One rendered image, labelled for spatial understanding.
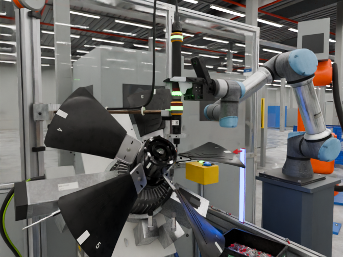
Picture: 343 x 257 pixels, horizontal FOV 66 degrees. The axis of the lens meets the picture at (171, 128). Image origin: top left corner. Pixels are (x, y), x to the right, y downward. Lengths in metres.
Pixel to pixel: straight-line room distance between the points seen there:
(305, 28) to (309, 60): 3.64
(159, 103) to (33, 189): 0.53
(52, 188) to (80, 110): 0.26
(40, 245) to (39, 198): 0.65
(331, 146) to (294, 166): 0.22
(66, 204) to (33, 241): 0.76
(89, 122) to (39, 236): 0.76
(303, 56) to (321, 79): 3.60
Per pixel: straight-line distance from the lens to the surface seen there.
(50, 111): 1.26
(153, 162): 0.83
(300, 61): 1.26
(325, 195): 1.55
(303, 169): 1.52
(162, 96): 1.09
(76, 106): 0.92
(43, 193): 0.90
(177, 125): 0.94
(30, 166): 1.36
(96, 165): 1.10
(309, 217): 1.47
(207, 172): 1.36
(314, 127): 1.36
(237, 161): 1.05
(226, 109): 1.09
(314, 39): 4.86
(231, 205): 2.28
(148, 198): 0.95
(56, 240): 1.66
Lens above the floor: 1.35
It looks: 4 degrees down
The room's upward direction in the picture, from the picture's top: straight up
